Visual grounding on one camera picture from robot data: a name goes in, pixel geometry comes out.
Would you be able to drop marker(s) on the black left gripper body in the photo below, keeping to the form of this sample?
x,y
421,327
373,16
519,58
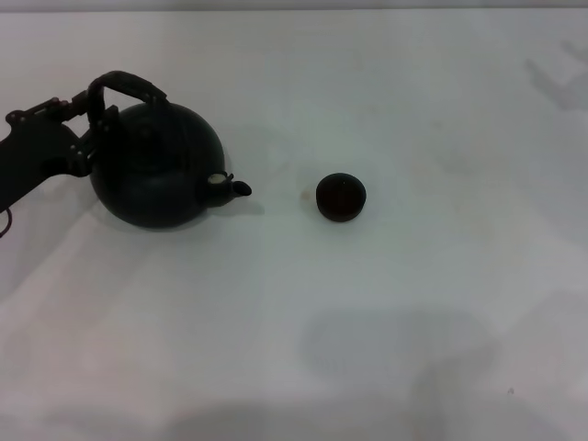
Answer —
x,y
32,156

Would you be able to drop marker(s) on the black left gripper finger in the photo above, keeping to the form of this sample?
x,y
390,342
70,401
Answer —
x,y
98,138
55,110

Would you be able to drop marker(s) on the small dark brown teacup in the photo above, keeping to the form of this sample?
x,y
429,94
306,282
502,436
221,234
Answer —
x,y
341,197

